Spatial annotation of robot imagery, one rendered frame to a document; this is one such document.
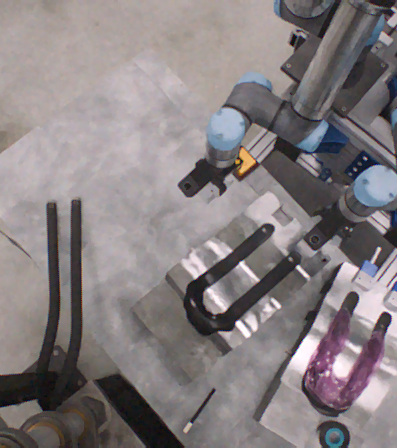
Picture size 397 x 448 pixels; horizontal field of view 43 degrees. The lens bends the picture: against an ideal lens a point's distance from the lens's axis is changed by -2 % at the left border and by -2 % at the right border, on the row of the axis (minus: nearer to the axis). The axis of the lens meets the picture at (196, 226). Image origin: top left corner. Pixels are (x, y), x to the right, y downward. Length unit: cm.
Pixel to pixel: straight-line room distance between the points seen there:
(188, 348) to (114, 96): 80
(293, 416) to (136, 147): 88
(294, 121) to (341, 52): 18
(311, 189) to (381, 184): 123
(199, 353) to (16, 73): 183
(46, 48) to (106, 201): 141
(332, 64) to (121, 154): 78
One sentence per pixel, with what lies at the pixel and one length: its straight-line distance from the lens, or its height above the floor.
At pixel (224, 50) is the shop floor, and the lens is 271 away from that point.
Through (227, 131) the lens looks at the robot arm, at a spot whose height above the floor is 130.
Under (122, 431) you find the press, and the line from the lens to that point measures 147.
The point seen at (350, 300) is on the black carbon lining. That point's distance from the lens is 147.
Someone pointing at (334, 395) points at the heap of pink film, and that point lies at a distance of 140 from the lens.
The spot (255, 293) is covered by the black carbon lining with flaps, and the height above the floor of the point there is 89.
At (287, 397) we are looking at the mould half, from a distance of 135.
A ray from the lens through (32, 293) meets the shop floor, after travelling 234.
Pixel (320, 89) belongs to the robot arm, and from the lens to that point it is 103.
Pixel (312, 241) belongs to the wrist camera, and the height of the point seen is 114.
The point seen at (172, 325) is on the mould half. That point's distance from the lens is 137.
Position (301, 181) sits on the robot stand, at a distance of 222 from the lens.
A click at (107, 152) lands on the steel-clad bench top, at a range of 157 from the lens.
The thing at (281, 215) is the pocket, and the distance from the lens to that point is 145.
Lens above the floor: 223
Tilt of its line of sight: 75 degrees down
